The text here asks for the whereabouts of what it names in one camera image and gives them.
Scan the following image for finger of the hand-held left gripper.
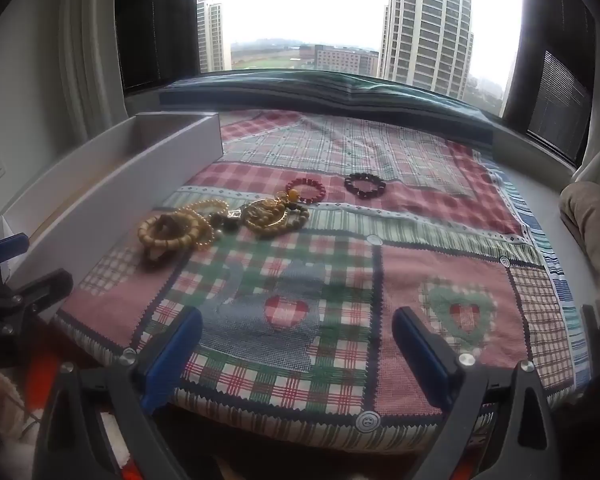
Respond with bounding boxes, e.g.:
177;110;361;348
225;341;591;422
0;269;74;322
0;234;30;267

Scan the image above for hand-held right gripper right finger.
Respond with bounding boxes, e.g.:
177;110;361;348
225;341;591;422
392;306;556;480

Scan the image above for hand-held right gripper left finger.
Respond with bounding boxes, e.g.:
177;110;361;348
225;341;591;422
32;306;204;480

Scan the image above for white box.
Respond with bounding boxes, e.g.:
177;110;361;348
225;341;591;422
0;111;224;320

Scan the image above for beige wooden flat-bead bracelet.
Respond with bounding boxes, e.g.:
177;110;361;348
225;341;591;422
137;211;207;253

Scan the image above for grey bead bracelet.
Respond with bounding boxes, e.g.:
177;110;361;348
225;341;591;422
207;210;242;237

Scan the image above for pearl bracelet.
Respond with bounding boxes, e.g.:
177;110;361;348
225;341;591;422
177;199;231;252

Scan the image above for gold bracelet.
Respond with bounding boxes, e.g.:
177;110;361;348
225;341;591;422
242;199;294;234

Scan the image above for dark maroon bead bracelet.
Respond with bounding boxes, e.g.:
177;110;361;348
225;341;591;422
344;172;386;200

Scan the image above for brown wooden bead bracelet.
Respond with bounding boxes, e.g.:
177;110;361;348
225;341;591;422
250;204;311;239

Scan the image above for red bead bracelet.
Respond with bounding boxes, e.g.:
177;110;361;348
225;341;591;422
286;177;327;204

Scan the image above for patchwork plaid blanket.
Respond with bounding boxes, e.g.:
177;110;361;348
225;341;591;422
55;109;588;453

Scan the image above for beige cloth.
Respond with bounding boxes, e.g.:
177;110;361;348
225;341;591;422
559;181;600;311

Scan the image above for dark window screen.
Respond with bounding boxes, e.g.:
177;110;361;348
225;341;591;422
502;0;597;166
115;0;201;94

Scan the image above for teal striped pillow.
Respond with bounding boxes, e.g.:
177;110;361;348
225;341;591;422
159;71;496;146

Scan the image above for slim apartment tower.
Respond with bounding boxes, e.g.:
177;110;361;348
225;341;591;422
196;0;231;73

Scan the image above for low brown building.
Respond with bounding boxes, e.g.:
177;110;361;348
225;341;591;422
300;44;379;77

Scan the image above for tall apartment building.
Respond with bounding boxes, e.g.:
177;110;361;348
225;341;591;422
377;0;475;101

